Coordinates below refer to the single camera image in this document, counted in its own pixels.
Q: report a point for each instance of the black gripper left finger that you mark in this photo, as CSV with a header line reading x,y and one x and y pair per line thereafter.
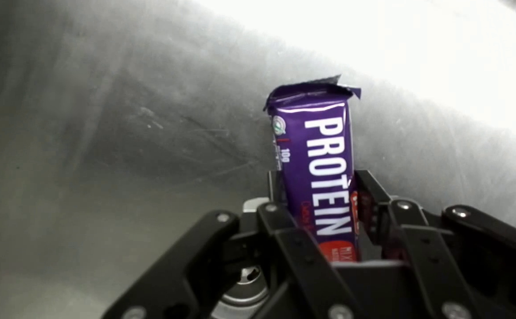
x,y
280,259

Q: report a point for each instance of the stainless steel double sink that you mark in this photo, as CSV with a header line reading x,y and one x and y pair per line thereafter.
x,y
121,117

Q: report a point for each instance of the sink drain strainer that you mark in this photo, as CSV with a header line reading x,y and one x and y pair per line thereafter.
x,y
241,293

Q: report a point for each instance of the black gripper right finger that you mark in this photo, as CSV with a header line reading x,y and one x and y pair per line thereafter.
x,y
445,266

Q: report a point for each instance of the purple protein bar packet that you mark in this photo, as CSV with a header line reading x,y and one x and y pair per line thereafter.
x,y
321,165

